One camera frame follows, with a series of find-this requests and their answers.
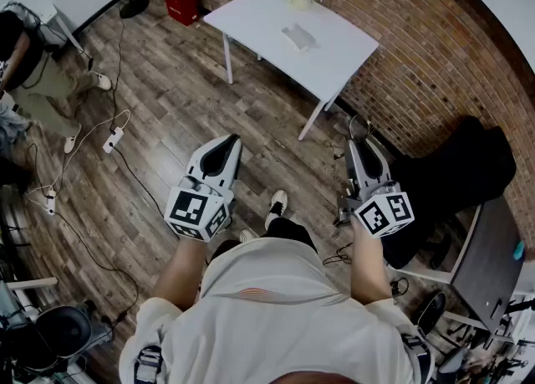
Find long black floor cable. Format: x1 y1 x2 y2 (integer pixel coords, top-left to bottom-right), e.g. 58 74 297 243
53 209 140 325

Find white table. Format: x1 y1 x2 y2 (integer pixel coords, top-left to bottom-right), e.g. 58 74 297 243
203 0 380 141

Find thin black-rimmed eyeglasses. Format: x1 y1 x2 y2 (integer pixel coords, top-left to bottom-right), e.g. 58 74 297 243
329 114 375 161

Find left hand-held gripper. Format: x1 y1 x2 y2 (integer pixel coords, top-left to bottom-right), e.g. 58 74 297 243
164 134 242 243

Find white side desk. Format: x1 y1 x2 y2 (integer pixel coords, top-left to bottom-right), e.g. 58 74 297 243
0 0 83 54

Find white cable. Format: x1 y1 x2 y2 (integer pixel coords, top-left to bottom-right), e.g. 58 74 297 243
24 109 131 203

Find black round stool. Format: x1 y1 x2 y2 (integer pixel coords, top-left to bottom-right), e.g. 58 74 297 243
417 291 447 337

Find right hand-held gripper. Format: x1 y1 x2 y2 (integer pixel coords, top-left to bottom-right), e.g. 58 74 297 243
334 139 415 239

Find person's right forearm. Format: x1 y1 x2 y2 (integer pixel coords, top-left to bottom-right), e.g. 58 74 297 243
349 214 392 306

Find tangled black cable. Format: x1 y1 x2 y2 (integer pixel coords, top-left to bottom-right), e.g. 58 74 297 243
322 243 354 267

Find black fan cable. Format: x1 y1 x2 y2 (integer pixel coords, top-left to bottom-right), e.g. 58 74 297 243
109 17 127 132

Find person's left forearm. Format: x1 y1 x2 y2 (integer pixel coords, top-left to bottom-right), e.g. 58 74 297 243
152 233 208 312

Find black power strip cable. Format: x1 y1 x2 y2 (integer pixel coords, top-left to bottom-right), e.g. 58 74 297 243
112 146 168 220

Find dark grey desk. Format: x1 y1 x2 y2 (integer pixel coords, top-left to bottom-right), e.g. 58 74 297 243
388 196 527 335

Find person's black shorts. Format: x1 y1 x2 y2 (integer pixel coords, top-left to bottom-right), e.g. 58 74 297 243
208 217 318 264

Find black swivel chair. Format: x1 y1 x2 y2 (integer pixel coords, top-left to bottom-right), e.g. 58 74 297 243
0 300 114 384

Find person in white shirt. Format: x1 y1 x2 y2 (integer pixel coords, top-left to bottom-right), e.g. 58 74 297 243
119 238 431 384

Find grey harness strap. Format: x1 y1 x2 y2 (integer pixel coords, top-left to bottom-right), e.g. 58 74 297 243
400 331 431 379
133 344 164 384

